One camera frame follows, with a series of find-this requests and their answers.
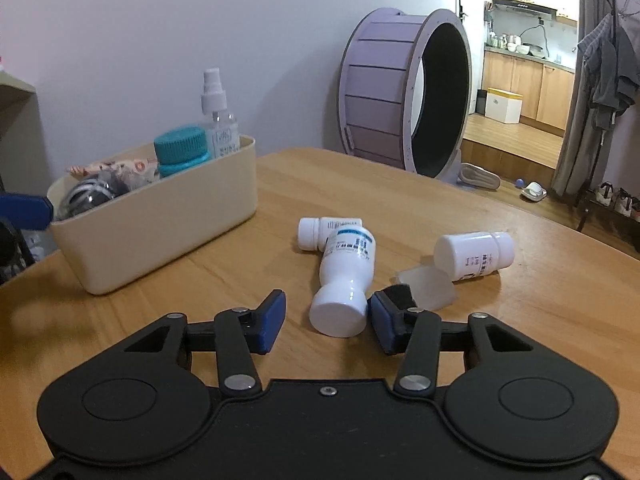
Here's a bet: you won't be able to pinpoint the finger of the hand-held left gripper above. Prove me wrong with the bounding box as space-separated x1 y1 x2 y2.
0 191 54 283

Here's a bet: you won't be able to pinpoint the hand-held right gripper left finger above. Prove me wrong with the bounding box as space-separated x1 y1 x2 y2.
100 289 288 397

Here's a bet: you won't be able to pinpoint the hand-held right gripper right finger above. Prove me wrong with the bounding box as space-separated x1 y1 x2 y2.
366 284 551 397

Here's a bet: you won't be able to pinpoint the large white blue label bottle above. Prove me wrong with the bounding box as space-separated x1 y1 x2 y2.
308 217 377 337

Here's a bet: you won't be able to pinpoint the printed snack packet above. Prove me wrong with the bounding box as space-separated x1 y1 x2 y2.
67 157 162 194

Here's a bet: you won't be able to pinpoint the cream plastic storage bin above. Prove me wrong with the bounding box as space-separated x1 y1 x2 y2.
46 133 259 296

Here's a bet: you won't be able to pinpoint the teal capped bottle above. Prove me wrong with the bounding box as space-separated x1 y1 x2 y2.
153 126 209 179

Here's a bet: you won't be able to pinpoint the wooden desktop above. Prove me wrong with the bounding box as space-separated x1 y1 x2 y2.
0 147 640 480

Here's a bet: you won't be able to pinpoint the translucent plastic lid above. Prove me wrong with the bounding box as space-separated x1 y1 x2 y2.
395 266 457 312

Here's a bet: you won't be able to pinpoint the beige side table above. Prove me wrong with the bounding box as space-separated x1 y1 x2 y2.
0 71 39 192

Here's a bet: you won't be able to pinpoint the small white pill bottle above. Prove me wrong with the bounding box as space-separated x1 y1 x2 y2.
298 216 364 253

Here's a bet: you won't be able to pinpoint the wide white pill bottle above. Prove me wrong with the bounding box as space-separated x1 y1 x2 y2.
433 231 515 285

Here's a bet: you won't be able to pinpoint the white slipper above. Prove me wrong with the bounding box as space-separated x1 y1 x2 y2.
457 162 502 191
520 181 549 204

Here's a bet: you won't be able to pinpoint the clear spray bottle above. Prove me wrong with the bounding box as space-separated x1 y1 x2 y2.
201 67 241 159

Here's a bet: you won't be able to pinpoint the black clothes rack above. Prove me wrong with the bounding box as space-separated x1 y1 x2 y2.
575 0 640 234

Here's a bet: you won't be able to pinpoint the purple cat exercise wheel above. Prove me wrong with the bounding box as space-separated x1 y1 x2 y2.
336 7 474 181

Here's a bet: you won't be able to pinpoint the white box yellow lid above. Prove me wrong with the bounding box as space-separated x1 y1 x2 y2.
485 88 524 125

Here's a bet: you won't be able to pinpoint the black shoe rack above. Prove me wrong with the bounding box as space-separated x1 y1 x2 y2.
575 195 640 252

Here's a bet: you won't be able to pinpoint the grey curtain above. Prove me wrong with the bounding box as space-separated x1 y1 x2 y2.
551 0 619 207

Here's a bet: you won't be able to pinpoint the wooden base cabinets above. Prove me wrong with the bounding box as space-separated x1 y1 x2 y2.
482 50 577 136

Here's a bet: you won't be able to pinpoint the dishes on kitchen counter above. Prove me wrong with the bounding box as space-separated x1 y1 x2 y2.
485 30 552 59

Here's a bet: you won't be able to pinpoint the white door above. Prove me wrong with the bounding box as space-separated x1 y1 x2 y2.
450 0 490 118

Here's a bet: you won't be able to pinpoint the grey hanging clothes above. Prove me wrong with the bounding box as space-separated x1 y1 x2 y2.
577 12 637 133

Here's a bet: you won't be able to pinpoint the range hood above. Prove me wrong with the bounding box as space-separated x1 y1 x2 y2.
492 1 558 19

